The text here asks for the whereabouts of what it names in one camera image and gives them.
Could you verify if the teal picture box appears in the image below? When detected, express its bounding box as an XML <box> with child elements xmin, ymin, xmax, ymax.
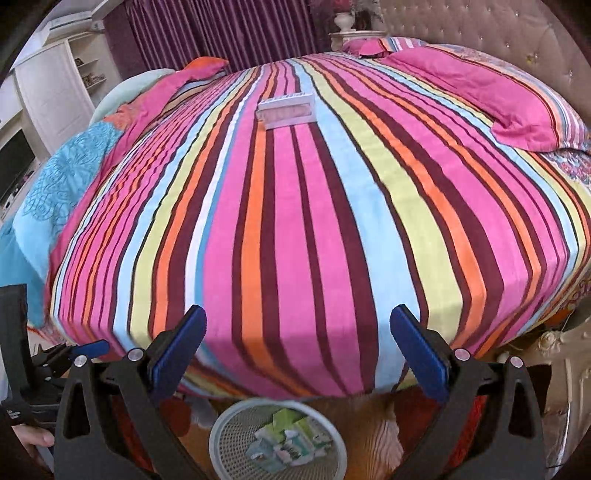
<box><xmin>273</xmin><ymin>430</ymin><xmax>322</xmax><ymax>467</ymax></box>

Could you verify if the white pink text box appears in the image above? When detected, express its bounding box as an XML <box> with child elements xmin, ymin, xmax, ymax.
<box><xmin>256</xmin><ymin>92</ymin><xmax>317</xmax><ymax>130</ymax></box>

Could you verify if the teal green box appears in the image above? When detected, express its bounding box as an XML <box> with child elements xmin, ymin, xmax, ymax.
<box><xmin>245</xmin><ymin>438</ymin><xmax>287</xmax><ymax>473</ymax></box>

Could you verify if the green white medicine box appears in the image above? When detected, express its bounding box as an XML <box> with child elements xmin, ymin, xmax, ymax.
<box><xmin>304</xmin><ymin>417</ymin><xmax>332</xmax><ymax>449</ymax></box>

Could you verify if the lime green box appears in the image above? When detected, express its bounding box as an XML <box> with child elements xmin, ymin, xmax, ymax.
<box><xmin>271</xmin><ymin>408</ymin><xmax>304</xmax><ymax>432</ymax></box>
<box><xmin>294</xmin><ymin>416</ymin><xmax>329</xmax><ymax>446</ymax></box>

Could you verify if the person left hand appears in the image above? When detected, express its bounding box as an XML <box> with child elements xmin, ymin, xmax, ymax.
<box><xmin>12</xmin><ymin>424</ymin><xmax>55</xmax><ymax>460</ymax></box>

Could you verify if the red fluffy rug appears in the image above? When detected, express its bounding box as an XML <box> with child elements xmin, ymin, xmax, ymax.
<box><xmin>109</xmin><ymin>393</ymin><xmax>191</xmax><ymax>474</ymax></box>

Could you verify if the white mesh waste basket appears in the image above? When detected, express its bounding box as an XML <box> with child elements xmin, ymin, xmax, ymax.
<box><xmin>208</xmin><ymin>398</ymin><xmax>348</xmax><ymax>480</ymax></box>

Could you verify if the ornate cream nightstand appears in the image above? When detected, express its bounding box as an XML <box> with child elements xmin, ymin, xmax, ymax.
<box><xmin>498</xmin><ymin>313</ymin><xmax>591</xmax><ymax>471</ymax></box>

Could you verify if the blue patterned quilt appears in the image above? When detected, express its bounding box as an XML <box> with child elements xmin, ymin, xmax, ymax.
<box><xmin>1</xmin><ymin>121</ymin><xmax>123</xmax><ymax>328</ymax></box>

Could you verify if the black television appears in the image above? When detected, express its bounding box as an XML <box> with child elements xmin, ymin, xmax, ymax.
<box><xmin>0</xmin><ymin>130</ymin><xmax>35</xmax><ymax>202</ymax></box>

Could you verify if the striped colourful bed sheet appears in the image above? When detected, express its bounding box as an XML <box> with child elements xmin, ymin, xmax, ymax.
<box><xmin>44</xmin><ymin>53</ymin><xmax>590</xmax><ymax>398</ymax></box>

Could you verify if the white wardrobe cabinet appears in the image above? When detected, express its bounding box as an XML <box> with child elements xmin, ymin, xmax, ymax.
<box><xmin>1</xmin><ymin>32</ymin><xmax>121</xmax><ymax>218</ymax></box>

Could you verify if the pale green pillow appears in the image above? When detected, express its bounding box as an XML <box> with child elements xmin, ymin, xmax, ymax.
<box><xmin>89</xmin><ymin>68</ymin><xmax>175</xmax><ymax>126</ymax></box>

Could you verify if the purple curtain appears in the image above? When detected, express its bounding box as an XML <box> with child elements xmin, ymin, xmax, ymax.
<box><xmin>103</xmin><ymin>0</ymin><xmax>335</xmax><ymax>79</ymax></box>

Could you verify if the far pink striped pillow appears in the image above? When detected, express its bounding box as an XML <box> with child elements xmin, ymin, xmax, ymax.
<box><xmin>341</xmin><ymin>36</ymin><xmax>427</xmax><ymax>58</ymax></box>

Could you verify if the tufted beige headboard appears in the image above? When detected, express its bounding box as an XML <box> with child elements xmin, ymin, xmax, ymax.
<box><xmin>380</xmin><ymin>0</ymin><xmax>590</xmax><ymax>122</ymax></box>

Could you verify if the far white bedside table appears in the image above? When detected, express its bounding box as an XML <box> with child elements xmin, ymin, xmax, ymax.
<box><xmin>329</xmin><ymin>30</ymin><xmax>388</xmax><ymax>52</ymax></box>

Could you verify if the white vase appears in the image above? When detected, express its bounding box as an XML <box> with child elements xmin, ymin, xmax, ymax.
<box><xmin>334</xmin><ymin>11</ymin><xmax>355</xmax><ymax>33</ymax></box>

